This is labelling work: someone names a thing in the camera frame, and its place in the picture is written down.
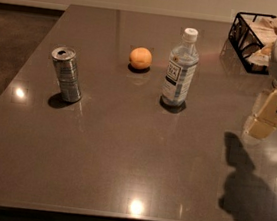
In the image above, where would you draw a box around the black wire basket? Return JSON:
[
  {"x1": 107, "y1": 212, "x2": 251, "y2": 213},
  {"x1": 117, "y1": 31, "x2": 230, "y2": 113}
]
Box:
[{"x1": 228, "y1": 12, "x2": 277, "y2": 75}]

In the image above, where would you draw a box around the blue plastic water bottle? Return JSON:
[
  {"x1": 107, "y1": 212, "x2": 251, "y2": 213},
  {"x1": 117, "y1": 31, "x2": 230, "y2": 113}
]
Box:
[{"x1": 161, "y1": 28, "x2": 199, "y2": 107}]

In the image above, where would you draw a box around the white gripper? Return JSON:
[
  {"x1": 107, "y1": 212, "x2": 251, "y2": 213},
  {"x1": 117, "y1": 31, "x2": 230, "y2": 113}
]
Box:
[{"x1": 244, "y1": 79, "x2": 277, "y2": 140}]

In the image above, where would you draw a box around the silver aluminium can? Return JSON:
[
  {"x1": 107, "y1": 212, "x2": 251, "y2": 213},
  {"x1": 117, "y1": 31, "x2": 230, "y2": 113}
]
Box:
[{"x1": 51, "y1": 46, "x2": 81, "y2": 103}]

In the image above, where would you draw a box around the orange fruit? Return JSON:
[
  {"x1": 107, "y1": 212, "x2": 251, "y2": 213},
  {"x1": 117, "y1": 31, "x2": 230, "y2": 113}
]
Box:
[{"x1": 129, "y1": 47, "x2": 152, "y2": 70}]

